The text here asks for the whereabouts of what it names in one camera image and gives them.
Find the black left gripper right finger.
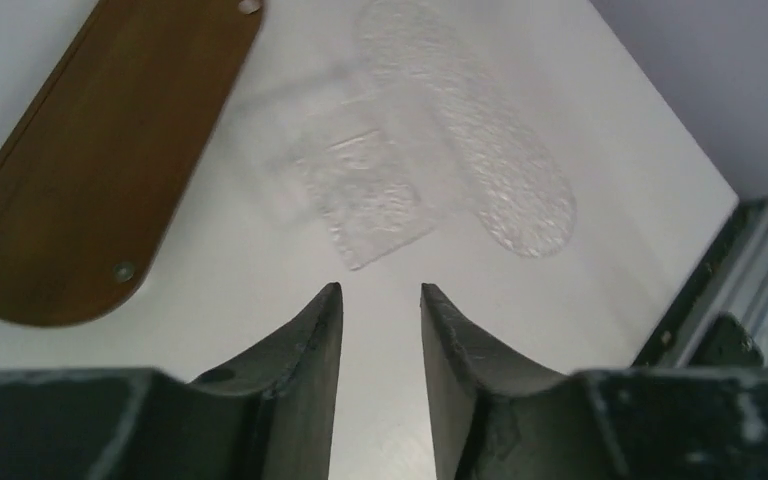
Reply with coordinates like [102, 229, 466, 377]
[421, 284, 768, 479]

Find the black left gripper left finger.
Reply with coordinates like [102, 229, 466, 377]
[0, 283, 343, 479]

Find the brown oval wooden tray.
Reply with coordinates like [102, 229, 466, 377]
[0, 0, 267, 327]

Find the clear oval acrylic plate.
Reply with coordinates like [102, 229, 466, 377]
[356, 1, 577, 258]

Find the clear rectangular acrylic plate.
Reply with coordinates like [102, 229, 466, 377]
[287, 97, 435, 271]

